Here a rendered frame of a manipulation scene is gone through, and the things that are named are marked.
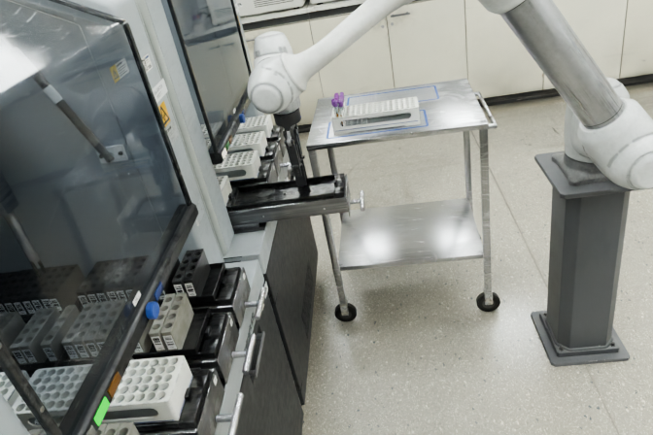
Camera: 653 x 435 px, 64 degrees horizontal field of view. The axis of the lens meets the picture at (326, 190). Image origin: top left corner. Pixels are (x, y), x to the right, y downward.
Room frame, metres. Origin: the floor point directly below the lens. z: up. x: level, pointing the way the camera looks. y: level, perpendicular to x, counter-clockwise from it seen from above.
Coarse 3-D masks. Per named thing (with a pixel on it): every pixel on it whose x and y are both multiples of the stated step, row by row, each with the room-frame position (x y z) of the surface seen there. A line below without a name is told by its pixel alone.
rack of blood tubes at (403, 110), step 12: (348, 108) 1.73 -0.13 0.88; (360, 108) 1.71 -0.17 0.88; (372, 108) 1.69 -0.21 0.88; (384, 108) 1.67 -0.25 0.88; (396, 108) 1.65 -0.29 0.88; (408, 108) 1.62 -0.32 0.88; (336, 120) 1.66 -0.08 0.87; (348, 120) 1.71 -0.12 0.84; (360, 120) 1.69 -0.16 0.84; (372, 120) 1.71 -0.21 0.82; (384, 120) 1.69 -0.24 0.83; (396, 120) 1.63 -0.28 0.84; (408, 120) 1.62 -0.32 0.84; (420, 120) 1.62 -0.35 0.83; (336, 132) 1.67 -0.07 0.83; (348, 132) 1.66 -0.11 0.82
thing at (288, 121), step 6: (276, 114) 1.38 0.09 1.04; (288, 114) 1.36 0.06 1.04; (294, 114) 1.36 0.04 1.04; (276, 120) 1.37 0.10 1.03; (282, 120) 1.36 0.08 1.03; (288, 120) 1.35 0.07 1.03; (294, 120) 1.36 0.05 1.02; (282, 126) 1.36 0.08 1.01; (288, 126) 1.35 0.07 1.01; (294, 138) 1.37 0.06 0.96
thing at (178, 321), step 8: (176, 296) 0.87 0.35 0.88; (184, 296) 0.87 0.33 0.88; (176, 304) 0.85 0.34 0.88; (184, 304) 0.85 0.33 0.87; (176, 312) 0.82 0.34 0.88; (184, 312) 0.84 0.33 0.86; (192, 312) 0.88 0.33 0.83; (168, 320) 0.80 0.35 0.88; (176, 320) 0.80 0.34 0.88; (184, 320) 0.83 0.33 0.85; (168, 328) 0.78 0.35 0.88; (176, 328) 0.79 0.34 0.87; (184, 328) 0.82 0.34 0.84; (168, 336) 0.77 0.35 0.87; (176, 336) 0.78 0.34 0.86; (184, 336) 0.81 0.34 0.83; (168, 344) 0.77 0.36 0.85; (176, 344) 0.77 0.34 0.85
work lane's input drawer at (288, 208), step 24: (240, 192) 1.42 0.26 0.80; (264, 192) 1.39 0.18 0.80; (288, 192) 1.36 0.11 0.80; (312, 192) 1.33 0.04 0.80; (336, 192) 1.28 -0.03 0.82; (360, 192) 1.36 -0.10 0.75; (240, 216) 1.31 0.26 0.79; (264, 216) 1.30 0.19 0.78; (288, 216) 1.29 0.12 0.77; (312, 216) 1.28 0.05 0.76
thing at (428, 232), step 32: (352, 96) 2.01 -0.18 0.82; (384, 96) 1.94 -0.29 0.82; (416, 96) 1.87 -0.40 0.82; (448, 96) 1.81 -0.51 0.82; (480, 96) 1.84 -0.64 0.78; (320, 128) 1.75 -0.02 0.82; (384, 128) 1.64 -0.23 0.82; (416, 128) 1.59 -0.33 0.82; (448, 128) 1.54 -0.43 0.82; (480, 128) 1.52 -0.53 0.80; (480, 160) 1.54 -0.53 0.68; (352, 224) 1.91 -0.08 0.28; (384, 224) 1.87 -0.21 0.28; (416, 224) 1.82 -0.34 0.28; (448, 224) 1.77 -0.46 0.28; (352, 256) 1.69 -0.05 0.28; (384, 256) 1.65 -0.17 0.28; (416, 256) 1.61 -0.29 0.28; (448, 256) 1.57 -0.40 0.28; (480, 256) 1.55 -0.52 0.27
